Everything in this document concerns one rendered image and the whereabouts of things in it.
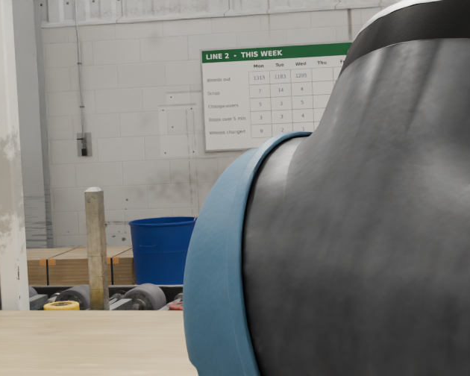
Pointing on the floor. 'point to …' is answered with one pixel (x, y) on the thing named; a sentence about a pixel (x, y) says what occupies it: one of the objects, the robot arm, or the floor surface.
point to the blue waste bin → (161, 248)
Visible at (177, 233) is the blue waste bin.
